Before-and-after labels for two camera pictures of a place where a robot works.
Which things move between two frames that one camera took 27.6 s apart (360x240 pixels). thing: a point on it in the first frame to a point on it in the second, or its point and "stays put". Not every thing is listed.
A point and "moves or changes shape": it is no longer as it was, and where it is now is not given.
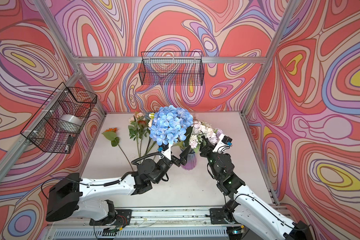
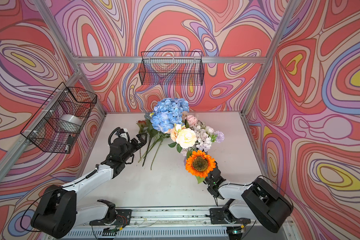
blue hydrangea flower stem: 169,124 moves or changes shape
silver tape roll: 69,123 stays put
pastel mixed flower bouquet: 199,129 stays put
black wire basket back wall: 183,68 stays put
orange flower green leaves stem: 110,134 to 199,164
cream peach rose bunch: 139,124 to 182,137
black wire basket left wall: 55,126 stays put
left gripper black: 180,160 to 137,146
